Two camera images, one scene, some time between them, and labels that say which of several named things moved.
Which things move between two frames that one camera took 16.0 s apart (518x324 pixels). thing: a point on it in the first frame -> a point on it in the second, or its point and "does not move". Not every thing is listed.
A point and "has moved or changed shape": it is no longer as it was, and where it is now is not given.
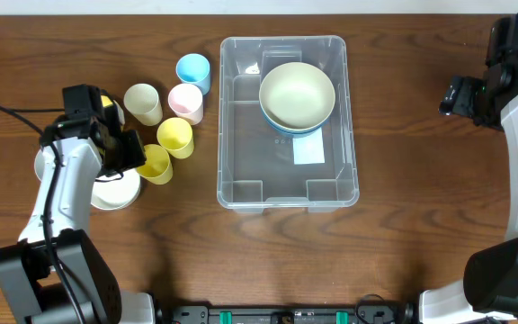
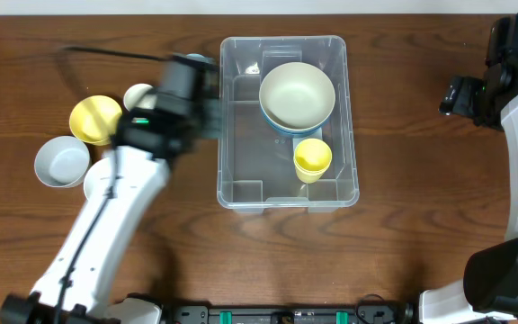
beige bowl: [297, 95] does not move
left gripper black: [137, 150] -> [209, 109]
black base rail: [226, 314] does not move
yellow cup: [158, 168] has moved or changed shape
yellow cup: [176, 136] has moved or changed shape
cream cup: [142, 101] does not move
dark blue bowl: [299, 134] does not move
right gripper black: [459, 96] does not move
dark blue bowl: [293, 130] does not move
